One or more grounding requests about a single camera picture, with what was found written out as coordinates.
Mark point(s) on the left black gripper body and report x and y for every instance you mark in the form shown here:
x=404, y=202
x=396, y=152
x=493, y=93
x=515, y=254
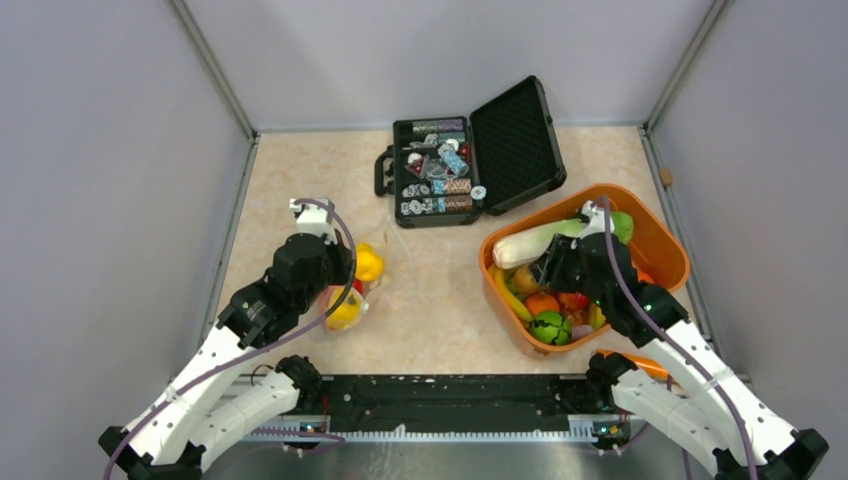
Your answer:
x=335, y=272

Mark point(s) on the toy red apple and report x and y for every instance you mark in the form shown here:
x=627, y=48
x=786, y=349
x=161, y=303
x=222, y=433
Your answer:
x=573, y=302
x=358, y=286

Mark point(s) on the toy orange fruit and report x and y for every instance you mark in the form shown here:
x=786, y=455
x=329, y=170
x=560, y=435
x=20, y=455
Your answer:
x=541, y=302

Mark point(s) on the clear zip top bag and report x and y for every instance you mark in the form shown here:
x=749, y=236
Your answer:
x=385, y=238

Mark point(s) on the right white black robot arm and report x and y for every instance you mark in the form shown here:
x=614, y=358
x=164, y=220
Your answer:
x=719, y=420

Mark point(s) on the toy yellow banana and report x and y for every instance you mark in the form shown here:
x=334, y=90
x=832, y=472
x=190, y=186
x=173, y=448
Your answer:
x=518, y=308

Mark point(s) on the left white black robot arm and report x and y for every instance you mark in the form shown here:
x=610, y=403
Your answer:
x=184, y=431

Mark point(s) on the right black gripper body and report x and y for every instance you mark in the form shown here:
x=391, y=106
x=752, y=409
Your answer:
x=564, y=270

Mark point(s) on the orange plastic basket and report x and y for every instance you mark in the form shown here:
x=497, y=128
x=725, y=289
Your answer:
x=653, y=248

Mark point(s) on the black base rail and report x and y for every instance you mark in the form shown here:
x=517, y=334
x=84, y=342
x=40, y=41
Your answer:
x=460, y=404

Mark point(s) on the toy yellow bell pepper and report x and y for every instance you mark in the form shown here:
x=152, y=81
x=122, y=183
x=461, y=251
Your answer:
x=370, y=264

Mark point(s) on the toy brown pear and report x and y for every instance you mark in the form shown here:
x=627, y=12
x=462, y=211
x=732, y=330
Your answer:
x=524, y=281

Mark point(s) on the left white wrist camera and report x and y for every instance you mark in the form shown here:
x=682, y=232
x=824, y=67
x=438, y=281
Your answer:
x=313, y=217

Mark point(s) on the toy orange carrot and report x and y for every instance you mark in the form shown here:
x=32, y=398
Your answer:
x=652, y=368

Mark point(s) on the black poker chip case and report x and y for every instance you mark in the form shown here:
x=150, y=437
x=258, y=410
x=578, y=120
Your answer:
x=450, y=170

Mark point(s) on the toy green white cabbage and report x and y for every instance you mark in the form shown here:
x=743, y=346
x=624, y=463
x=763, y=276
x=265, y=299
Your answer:
x=528, y=245

